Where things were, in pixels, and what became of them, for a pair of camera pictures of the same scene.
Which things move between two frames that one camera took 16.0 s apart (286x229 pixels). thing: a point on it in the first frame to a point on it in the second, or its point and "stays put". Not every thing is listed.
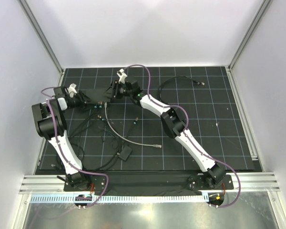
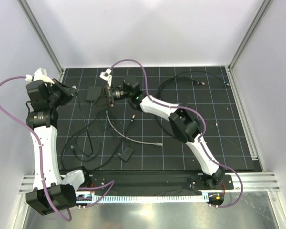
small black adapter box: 125,153 stays put
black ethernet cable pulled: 198,83 stays put
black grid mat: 120,133 stays put
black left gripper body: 77,101 to 58,96
